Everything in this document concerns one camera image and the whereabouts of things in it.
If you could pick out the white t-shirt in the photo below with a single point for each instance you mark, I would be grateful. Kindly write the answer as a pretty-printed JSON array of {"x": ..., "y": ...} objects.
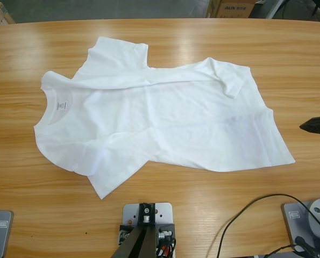
[{"x": 162, "y": 121}]

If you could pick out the grey metal stand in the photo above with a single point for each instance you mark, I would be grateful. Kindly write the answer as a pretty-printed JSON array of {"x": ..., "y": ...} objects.
[{"x": 274, "y": 9}]

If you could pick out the cardboard box blue AUX print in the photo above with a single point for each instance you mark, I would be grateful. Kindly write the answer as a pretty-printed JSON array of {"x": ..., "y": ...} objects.
[{"x": 232, "y": 10}]

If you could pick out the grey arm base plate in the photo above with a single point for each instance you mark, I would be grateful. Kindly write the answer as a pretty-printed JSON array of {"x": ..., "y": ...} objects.
[
  {"x": 294, "y": 223},
  {"x": 1, "y": 236}
]

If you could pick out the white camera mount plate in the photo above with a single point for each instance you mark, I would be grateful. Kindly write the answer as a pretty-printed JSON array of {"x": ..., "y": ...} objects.
[{"x": 165, "y": 212}]

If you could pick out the dark camera post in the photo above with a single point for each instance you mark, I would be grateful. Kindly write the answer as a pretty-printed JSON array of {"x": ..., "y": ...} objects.
[{"x": 138, "y": 242}]

